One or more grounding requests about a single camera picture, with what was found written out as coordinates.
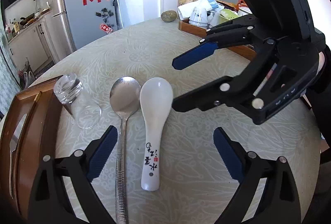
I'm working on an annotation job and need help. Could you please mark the metal spoon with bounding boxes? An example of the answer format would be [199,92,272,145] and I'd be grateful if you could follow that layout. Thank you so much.
[109,76,141,223]

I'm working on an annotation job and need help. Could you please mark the brown wooden tray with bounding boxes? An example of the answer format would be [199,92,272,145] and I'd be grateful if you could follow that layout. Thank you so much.
[1,78,62,221]

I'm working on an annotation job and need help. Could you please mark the silver refrigerator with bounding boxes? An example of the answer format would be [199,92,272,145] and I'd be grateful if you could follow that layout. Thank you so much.
[48,0,123,54]

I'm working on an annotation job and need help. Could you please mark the white kitchen cabinets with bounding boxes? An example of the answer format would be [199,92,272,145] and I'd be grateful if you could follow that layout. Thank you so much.
[8,15,55,73]

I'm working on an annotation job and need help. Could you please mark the wooden tray with cups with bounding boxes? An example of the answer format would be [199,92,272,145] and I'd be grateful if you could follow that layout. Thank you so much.
[178,19,256,60]

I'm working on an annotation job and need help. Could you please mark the green plastic bowl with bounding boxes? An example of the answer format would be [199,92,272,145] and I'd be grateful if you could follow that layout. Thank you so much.
[219,9,239,24]

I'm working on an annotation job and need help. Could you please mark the white ceramic soup spoon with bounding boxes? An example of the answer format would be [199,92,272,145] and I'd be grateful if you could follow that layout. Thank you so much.
[140,77,173,192]

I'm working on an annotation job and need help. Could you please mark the round stone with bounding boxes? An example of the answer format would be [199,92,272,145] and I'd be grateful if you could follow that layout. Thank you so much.
[161,10,177,22]

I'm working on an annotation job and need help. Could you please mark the person's right hand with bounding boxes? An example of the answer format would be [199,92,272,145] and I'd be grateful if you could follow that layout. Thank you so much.
[317,52,325,74]

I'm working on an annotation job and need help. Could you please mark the black right sleeve forearm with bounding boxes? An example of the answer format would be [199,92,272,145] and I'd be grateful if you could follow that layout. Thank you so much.
[306,46,330,147]

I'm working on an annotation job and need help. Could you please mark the dark wooden chopstick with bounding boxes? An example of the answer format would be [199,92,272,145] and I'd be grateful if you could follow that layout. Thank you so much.
[12,91,42,197]

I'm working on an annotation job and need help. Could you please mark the clear drinking glass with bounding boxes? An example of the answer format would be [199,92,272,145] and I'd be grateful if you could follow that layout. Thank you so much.
[53,73,102,129]

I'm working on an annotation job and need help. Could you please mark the white upside-down cup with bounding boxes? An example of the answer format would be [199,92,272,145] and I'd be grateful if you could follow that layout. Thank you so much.
[188,7,208,29]

